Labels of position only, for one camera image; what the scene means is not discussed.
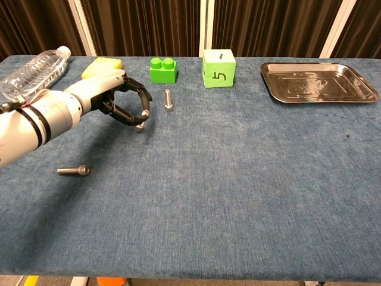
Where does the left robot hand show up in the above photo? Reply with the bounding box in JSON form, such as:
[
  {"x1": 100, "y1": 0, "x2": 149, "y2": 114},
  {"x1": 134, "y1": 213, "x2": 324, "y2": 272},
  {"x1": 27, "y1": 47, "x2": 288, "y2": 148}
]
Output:
[{"x1": 65, "y1": 69, "x2": 153, "y2": 128}]

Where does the silver bolt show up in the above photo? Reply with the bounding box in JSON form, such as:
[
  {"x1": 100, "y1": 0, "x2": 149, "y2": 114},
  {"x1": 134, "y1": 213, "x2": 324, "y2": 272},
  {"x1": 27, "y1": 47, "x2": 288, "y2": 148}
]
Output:
[
  {"x1": 164, "y1": 88, "x2": 174, "y2": 113},
  {"x1": 134, "y1": 109, "x2": 149, "y2": 132},
  {"x1": 57, "y1": 164, "x2": 91, "y2": 177}
]

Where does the yellow sponge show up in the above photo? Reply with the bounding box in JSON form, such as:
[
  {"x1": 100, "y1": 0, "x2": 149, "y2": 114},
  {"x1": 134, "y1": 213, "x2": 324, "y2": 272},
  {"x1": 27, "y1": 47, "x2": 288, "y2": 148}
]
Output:
[{"x1": 81, "y1": 57, "x2": 124, "y2": 80}]

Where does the clear plastic water bottle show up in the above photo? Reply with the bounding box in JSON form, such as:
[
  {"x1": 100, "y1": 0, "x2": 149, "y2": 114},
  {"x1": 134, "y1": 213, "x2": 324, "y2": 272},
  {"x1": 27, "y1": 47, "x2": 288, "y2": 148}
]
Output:
[{"x1": 0, "y1": 45, "x2": 71, "y2": 101}]

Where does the green toy building brick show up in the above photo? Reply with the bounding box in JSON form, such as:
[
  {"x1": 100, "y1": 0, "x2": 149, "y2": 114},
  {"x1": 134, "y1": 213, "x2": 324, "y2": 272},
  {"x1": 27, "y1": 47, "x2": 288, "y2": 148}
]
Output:
[{"x1": 149, "y1": 57, "x2": 179, "y2": 84}]

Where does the dark brown curtain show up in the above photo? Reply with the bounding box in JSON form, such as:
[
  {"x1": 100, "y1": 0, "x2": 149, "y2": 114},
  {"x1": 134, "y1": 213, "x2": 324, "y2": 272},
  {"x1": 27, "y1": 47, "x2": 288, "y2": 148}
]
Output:
[{"x1": 0, "y1": 0, "x2": 381, "y2": 60}]

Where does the green cube with numbers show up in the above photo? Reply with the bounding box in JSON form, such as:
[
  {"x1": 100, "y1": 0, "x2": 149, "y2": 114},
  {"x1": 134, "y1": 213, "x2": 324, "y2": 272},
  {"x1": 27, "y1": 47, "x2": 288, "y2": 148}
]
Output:
[{"x1": 202, "y1": 49, "x2": 237, "y2": 89}]

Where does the orange object under table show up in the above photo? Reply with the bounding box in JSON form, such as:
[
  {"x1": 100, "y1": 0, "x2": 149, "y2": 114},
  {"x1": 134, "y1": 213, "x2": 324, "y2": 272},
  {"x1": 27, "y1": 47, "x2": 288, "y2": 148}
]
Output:
[{"x1": 96, "y1": 276, "x2": 126, "y2": 286}]

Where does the shiny metal tray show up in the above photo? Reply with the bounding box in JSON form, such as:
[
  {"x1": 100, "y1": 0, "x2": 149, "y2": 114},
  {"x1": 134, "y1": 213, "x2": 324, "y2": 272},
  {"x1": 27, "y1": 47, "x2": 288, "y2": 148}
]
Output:
[{"x1": 260, "y1": 61, "x2": 380, "y2": 104}]

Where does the white slanted frame post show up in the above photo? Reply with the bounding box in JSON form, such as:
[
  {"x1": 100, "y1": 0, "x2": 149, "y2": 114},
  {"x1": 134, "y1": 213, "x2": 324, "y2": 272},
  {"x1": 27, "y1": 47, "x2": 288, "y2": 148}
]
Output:
[
  {"x1": 319, "y1": 0, "x2": 357, "y2": 59},
  {"x1": 67, "y1": 0, "x2": 98, "y2": 57}
]

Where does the white upright frame post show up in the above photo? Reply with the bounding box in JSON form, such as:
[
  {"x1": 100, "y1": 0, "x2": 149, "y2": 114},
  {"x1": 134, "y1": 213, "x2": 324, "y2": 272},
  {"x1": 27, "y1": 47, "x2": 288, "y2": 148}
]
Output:
[{"x1": 198, "y1": 0, "x2": 214, "y2": 58}]

